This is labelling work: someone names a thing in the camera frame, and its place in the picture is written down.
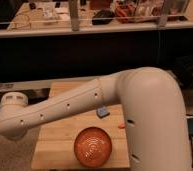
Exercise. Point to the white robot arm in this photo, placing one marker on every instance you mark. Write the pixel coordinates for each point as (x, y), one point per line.
(153, 107)

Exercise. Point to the blue sponge block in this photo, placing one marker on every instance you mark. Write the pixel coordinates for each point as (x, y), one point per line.
(102, 112)

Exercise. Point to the small orange object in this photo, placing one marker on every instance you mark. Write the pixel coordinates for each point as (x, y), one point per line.
(122, 126)

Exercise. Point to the orange glass bowl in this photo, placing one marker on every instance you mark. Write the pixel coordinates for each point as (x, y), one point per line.
(92, 147)

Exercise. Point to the black bag on shelf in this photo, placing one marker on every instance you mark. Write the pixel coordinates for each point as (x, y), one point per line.
(102, 17)

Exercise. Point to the wooden board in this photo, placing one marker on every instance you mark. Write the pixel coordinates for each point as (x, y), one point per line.
(54, 149)

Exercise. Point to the red items on shelf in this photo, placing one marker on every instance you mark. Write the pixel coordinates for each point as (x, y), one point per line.
(125, 12)

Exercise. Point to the grey metal post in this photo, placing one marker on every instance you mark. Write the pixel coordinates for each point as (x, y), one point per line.
(73, 9)

